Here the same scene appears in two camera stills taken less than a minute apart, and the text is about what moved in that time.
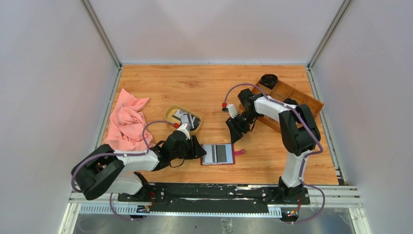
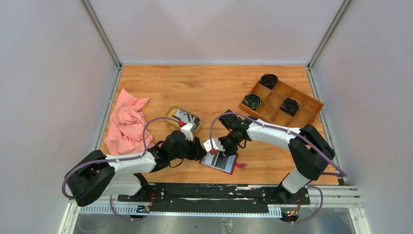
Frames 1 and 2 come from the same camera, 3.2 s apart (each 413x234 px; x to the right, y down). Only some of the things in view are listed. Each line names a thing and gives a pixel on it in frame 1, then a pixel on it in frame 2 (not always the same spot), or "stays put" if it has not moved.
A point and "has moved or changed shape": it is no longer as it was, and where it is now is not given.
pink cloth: (126, 124) stays put
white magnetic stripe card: (211, 156) stays put
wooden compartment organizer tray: (282, 91) stays put
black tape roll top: (269, 81) stays put
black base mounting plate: (210, 197) stays put
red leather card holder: (220, 154) has moved or changed shape
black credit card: (221, 153) has moved or changed shape
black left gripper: (196, 151) stays put
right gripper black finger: (237, 128) -> (223, 154)
